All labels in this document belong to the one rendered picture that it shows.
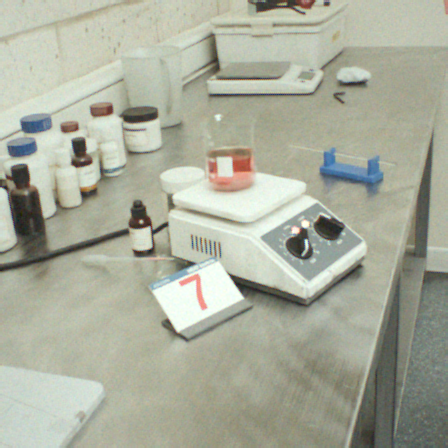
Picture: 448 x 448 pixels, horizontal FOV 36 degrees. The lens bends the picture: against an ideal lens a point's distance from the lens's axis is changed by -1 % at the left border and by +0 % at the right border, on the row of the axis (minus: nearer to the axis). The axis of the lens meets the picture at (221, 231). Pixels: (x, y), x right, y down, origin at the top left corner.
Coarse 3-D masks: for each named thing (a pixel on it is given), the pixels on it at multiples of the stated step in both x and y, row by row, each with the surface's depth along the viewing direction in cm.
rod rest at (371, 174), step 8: (328, 152) 109; (328, 160) 110; (368, 160) 104; (320, 168) 110; (328, 168) 109; (336, 168) 109; (344, 168) 109; (352, 168) 109; (360, 168) 108; (368, 168) 105; (376, 168) 106; (344, 176) 108; (352, 176) 107; (360, 176) 106; (368, 176) 105; (376, 176) 105
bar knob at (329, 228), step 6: (318, 216) 78; (324, 216) 78; (318, 222) 78; (324, 222) 78; (330, 222) 78; (336, 222) 78; (342, 222) 78; (318, 228) 78; (324, 228) 79; (330, 228) 78; (336, 228) 78; (342, 228) 78; (318, 234) 78; (324, 234) 78; (330, 234) 78; (336, 234) 79
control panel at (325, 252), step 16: (320, 208) 82; (288, 224) 78; (272, 240) 75; (320, 240) 77; (336, 240) 78; (352, 240) 79; (288, 256) 74; (320, 256) 76; (336, 256) 76; (304, 272) 73; (320, 272) 74
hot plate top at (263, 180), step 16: (272, 176) 85; (192, 192) 82; (208, 192) 82; (256, 192) 81; (272, 192) 80; (288, 192) 80; (192, 208) 79; (208, 208) 78; (224, 208) 77; (240, 208) 76; (256, 208) 76; (272, 208) 77
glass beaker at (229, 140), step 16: (208, 128) 81; (224, 128) 83; (240, 128) 82; (208, 144) 79; (224, 144) 78; (240, 144) 78; (208, 160) 80; (224, 160) 78; (240, 160) 79; (208, 176) 81; (224, 176) 79; (240, 176) 79; (256, 176) 81; (224, 192) 80; (240, 192) 80
